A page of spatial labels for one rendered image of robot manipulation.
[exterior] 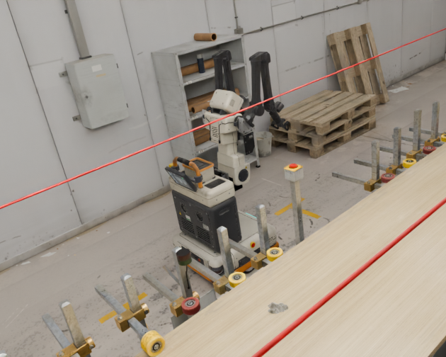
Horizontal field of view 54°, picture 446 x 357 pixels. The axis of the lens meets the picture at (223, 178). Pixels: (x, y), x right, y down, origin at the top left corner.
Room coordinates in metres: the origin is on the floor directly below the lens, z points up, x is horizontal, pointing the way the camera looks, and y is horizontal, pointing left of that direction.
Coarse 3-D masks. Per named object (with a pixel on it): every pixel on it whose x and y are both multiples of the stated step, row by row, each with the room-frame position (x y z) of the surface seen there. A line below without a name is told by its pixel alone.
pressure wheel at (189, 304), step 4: (184, 300) 1.53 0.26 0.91; (188, 300) 1.53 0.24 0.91; (192, 300) 1.52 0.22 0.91; (196, 300) 1.52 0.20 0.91; (184, 304) 1.51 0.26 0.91; (188, 304) 1.50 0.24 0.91; (192, 304) 1.50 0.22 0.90; (196, 304) 1.49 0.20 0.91; (184, 308) 1.48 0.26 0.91; (188, 308) 1.47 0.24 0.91; (192, 308) 1.47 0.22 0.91; (196, 308) 1.48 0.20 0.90; (184, 312) 1.48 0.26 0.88; (188, 312) 1.47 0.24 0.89; (192, 312) 1.47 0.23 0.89; (196, 312) 1.47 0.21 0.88
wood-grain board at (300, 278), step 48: (384, 192) 2.18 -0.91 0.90; (432, 192) 2.10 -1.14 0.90; (336, 240) 1.79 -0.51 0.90; (384, 240) 1.73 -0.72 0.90; (432, 240) 1.67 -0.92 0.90; (240, 288) 1.56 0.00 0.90; (288, 288) 1.50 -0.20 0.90; (384, 288) 1.40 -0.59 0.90; (432, 288) 1.36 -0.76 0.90; (192, 336) 1.32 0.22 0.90; (240, 336) 1.27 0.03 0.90; (288, 336) 1.23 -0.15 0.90; (336, 336) 1.20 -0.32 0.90; (384, 336) 1.16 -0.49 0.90; (432, 336) 1.12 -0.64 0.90
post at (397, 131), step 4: (396, 128) 2.61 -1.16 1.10; (400, 128) 2.61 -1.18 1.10; (396, 132) 2.61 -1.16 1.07; (400, 132) 2.61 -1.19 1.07; (396, 136) 2.61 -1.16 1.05; (400, 136) 2.61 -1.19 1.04; (396, 140) 2.61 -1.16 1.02; (400, 140) 2.61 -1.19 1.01; (396, 144) 2.61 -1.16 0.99; (400, 144) 2.62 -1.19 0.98; (396, 148) 2.61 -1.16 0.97; (400, 148) 2.62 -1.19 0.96; (396, 152) 2.61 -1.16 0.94; (400, 152) 2.62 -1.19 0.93; (396, 156) 2.61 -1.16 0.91; (400, 156) 2.62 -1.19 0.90; (396, 160) 2.61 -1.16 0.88; (400, 160) 2.62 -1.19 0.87; (396, 164) 2.61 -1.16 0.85
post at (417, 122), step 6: (414, 114) 2.77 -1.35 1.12; (420, 114) 2.76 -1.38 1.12; (414, 120) 2.77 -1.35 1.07; (420, 120) 2.76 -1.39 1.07; (414, 126) 2.77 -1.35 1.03; (420, 126) 2.76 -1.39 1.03; (414, 132) 2.77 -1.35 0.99; (420, 132) 2.76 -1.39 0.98; (414, 138) 2.77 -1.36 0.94; (420, 138) 2.76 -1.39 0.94; (414, 144) 2.76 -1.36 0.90; (414, 150) 2.76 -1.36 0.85
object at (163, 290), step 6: (144, 276) 1.82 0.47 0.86; (150, 276) 1.81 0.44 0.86; (150, 282) 1.77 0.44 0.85; (156, 282) 1.75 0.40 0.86; (156, 288) 1.73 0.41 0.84; (162, 288) 1.70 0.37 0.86; (162, 294) 1.69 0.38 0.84; (168, 294) 1.65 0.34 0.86; (174, 294) 1.64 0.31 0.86; (174, 300) 1.60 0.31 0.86
